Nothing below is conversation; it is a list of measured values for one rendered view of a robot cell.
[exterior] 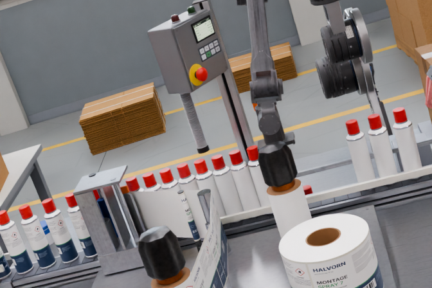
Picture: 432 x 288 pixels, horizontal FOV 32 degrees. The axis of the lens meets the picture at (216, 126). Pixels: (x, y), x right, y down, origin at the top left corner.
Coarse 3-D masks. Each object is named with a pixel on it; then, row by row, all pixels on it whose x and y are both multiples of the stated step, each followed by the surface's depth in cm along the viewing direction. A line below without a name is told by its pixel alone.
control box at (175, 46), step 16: (192, 16) 209; (160, 32) 206; (176, 32) 204; (192, 32) 208; (160, 48) 208; (176, 48) 205; (192, 48) 208; (160, 64) 211; (176, 64) 207; (192, 64) 208; (208, 64) 213; (224, 64) 218; (176, 80) 210; (192, 80) 208; (208, 80) 213
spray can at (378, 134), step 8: (368, 120) 208; (376, 120) 206; (376, 128) 207; (384, 128) 208; (376, 136) 207; (384, 136) 207; (376, 144) 208; (384, 144) 208; (376, 152) 209; (384, 152) 208; (392, 152) 210; (376, 160) 211; (384, 160) 209; (392, 160) 210; (384, 168) 210; (392, 168) 210; (384, 176) 211; (392, 184) 211
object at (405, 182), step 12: (408, 180) 211; (420, 180) 209; (360, 192) 213; (372, 192) 211; (312, 204) 215; (324, 204) 213; (264, 216) 218; (228, 228) 218; (36, 264) 235; (60, 264) 230; (72, 264) 227; (24, 276) 229
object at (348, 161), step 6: (420, 144) 213; (426, 144) 213; (396, 150) 214; (372, 156) 215; (336, 162) 217; (342, 162) 216; (348, 162) 216; (312, 168) 218; (318, 168) 218; (324, 168) 218; (330, 168) 217; (300, 174) 219; (306, 174) 219
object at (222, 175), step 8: (216, 160) 214; (216, 168) 215; (224, 168) 215; (216, 176) 215; (224, 176) 214; (232, 176) 217; (224, 184) 215; (232, 184) 216; (224, 192) 216; (232, 192) 216; (224, 200) 217; (232, 200) 217; (224, 208) 219; (232, 208) 217; (240, 208) 219
